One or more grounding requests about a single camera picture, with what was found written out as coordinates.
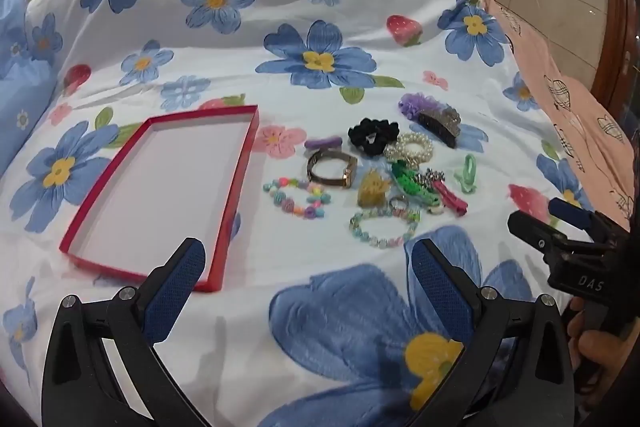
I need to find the brown wooden furniture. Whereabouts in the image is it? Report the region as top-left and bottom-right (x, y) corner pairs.
(590, 0), (640, 132)

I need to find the mint green hair tie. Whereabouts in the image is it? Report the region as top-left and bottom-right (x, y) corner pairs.
(454, 153), (482, 195)

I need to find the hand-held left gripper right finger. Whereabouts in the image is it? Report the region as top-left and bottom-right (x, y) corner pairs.
(410, 237), (576, 427)

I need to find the colourful candy bead bracelet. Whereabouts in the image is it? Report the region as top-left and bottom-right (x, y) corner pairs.
(262, 177), (333, 220)

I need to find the pink hair clip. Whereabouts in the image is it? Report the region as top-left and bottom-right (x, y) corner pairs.
(431, 181), (470, 218)

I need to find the pink printed blanket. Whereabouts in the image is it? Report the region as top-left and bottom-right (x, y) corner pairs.
(475, 0), (636, 233)

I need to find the purple hair tie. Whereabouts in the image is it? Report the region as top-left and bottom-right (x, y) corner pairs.
(304, 136), (342, 152)

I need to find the blue floral bed sheet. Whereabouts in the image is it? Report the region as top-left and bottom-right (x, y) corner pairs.
(0, 0), (631, 427)

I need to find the brown grey hair claw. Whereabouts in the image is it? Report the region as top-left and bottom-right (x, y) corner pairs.
(417, 104), (463, 149)

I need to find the red shallow box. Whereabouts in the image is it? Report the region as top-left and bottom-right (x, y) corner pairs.
(59, 104), (260, 293)

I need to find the green braided bracelet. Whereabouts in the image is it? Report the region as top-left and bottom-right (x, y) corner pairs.
(390, 159), (431, 208)

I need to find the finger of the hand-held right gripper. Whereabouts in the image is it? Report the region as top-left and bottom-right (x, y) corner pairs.
(507, 211), (568, 260)
(548, 198), (596, 230)

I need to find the pastel glass bead bracelet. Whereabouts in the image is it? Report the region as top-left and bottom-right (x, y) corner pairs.
(349, 207), (422, 250)

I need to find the yellow translucent hair claw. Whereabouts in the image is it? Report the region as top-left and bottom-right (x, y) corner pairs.
(356, 169), (393, 210)

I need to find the gold mesh band wristwatch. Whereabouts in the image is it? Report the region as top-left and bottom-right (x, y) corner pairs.
(306, 150), (359, 190)

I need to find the person's right hand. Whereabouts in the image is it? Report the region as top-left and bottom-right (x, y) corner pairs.
(567, 297), (640, 383)

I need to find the white pearl bracelet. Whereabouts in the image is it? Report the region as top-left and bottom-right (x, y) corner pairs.
(384, 132), (435, 168)

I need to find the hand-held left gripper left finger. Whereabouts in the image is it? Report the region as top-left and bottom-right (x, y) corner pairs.
(41, 237), (221, 427)

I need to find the silver chain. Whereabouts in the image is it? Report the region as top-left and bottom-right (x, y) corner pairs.
(412, 167), (448, 195)

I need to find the light blue floral pillow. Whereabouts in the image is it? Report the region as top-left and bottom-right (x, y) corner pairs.
(0, 0), (61, 178)

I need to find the black scrunchie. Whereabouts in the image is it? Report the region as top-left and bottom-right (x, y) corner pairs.
(347, 118), (401, 158)

